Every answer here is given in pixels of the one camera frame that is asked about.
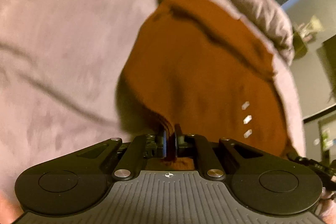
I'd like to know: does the rust orange button-up shirt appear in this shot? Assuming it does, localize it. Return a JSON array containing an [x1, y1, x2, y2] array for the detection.
[[122, 0, 292, 158]]

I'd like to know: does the mauve fleece bed sheet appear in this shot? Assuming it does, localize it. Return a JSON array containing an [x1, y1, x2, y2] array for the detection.
[[1, 0, 306, 223]]

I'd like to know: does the black wall television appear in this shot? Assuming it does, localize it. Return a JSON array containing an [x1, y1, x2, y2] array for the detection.
[[317, 36, 335, 101]]

